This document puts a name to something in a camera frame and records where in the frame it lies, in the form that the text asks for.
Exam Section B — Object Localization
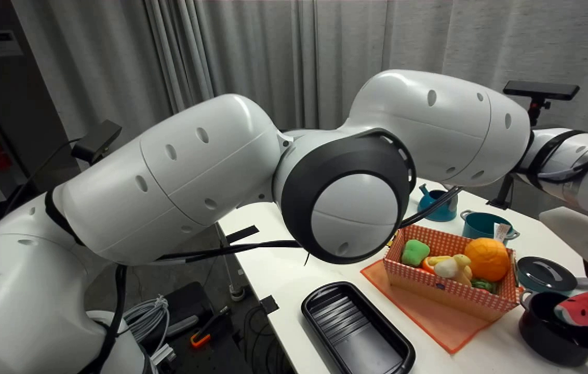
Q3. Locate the toy watermelon slice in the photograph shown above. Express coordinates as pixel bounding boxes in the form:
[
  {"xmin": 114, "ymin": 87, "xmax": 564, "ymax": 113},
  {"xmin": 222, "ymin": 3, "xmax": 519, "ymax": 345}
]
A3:
[{"xmin": 553, "ymin": 289, "xmax": 588, "ymax": 329}]

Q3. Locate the dark grey pot lid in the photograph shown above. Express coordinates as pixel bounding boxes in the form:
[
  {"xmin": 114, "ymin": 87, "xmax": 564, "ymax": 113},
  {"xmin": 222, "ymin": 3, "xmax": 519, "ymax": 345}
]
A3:
[{"xmin": 512, "ymin": 256, "xmax": 580, "ymax": 297}]

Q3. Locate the black pot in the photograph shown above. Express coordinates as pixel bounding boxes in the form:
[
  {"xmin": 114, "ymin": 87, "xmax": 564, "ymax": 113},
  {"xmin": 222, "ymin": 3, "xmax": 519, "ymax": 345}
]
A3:
[{"xmin": 516, "ymin": 289, "xmax": 588, "ymax": 371}]

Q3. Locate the small teal pot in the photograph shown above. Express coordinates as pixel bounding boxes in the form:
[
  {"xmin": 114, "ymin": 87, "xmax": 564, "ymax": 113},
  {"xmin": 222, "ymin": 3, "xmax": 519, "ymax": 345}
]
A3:
[{"xmin": 458, "ymin": 208, "xmax": 522, "ymax": 245}]

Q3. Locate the orange striped basket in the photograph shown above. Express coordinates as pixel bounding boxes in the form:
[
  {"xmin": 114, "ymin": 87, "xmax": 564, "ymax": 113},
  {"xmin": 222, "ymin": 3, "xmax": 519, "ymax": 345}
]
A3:
[{"xmin": 381, "ymin": 221, "xmax": 522, "ymax": 323}]

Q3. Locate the orange toy fruit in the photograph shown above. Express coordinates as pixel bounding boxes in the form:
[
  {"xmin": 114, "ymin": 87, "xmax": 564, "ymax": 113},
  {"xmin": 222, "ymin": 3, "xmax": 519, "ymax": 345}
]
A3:
[{"xmin": 463, "ymin": 237, "xmax": 512, "ymax": 285}]

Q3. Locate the small green toy vegetable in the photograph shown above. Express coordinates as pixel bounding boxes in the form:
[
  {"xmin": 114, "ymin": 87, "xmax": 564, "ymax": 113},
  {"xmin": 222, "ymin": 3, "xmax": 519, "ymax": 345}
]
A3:
[{"xmin": 472, "ymin": 276, "xmax": 501, "ymax": 295}]

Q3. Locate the yellow white toy food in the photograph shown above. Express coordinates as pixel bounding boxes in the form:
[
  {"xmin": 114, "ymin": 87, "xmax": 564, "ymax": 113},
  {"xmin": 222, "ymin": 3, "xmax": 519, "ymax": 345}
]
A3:
[{"xmin": 422, "ymin": 252, "xmax": 475, "ymax": 286}]

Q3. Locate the orange place mat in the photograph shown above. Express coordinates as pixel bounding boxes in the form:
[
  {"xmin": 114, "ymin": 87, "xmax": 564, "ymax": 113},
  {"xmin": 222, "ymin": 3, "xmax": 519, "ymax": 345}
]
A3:
[{"xmin": 358, "ymin": 257, "xmax": 497, "ymax": 357}]

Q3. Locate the teal toy kettle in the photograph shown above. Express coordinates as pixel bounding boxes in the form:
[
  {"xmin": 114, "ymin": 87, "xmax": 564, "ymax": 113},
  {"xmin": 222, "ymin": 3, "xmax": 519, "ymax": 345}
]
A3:
[{"xmin": 416, "ymin": 183, "xmax": 458, "ymax": 225}]

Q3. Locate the green toy vegetable block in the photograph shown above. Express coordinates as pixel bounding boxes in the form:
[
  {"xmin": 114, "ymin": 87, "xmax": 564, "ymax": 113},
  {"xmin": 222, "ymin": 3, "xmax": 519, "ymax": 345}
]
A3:
[{"xmin": 399, "ymin": 237, "xmax": 432, "ymax": 269}]

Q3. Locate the black ridged baking tray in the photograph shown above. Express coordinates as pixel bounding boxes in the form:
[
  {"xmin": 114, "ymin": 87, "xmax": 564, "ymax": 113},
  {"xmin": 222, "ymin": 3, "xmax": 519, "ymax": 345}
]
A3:
[{"xmin": 298, "ymin": 278, "xmax": 418, "ymax": 374}]

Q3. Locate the dark grey cabinet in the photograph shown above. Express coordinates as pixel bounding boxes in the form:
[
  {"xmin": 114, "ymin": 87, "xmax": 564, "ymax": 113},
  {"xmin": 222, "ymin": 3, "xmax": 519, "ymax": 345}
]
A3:
[{"xmin": 0, "ymin": 0, "xmax": 65, "ymax": 211}]

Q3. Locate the black camera tripod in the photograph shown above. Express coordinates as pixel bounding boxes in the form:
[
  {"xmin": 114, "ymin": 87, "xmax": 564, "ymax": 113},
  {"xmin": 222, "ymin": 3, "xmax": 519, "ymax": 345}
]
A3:
[{"xmin": 486, "ymin": 79, "xmax": 581, "ymax": 211}]

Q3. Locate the orange handled tool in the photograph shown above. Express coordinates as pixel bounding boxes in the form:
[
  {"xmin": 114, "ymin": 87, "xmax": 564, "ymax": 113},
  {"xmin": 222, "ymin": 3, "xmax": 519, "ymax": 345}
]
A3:
[{"xmin": 188, "ymin": 330, "xmax": 214, "ymax": 349}]

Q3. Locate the grey cable bundle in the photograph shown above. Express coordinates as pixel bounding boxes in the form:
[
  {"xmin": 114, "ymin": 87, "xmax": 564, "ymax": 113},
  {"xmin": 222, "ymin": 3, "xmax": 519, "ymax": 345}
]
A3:
[{"xmin": 122, "ymin": 295, "xmax": 177, "ymax": 371}]

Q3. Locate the black camera on stand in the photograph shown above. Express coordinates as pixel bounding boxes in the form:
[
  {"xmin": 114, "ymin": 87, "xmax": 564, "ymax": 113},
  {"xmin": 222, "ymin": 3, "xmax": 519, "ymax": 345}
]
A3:
[{"xmin": 69, "ymin": 118, "xmax": 125, "ymax": 167}]

